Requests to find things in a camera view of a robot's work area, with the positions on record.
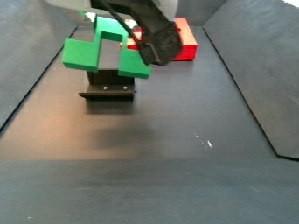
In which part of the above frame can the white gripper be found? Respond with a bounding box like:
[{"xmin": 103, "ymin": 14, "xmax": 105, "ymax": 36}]
[{"xmin": 45, "ymin": 0, "xmax": 179, "ymax": 23}]

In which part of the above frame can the green bridge-shaped block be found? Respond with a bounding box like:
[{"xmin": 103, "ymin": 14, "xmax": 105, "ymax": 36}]
[{"xmin": 62, "ymin": 17, "xmax": 153, "ymax": 79}]

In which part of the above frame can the black angle fixture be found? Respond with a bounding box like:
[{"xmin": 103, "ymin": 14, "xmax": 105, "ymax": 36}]
[{"xmin": 79, "ymin": 69, "xmax": 137, "ymax": 100}]

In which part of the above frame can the red base board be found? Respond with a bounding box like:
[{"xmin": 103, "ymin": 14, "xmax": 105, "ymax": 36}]
[{"xmin": 126, "ymin": 17, "xmax": 199, "ymax": 61}]

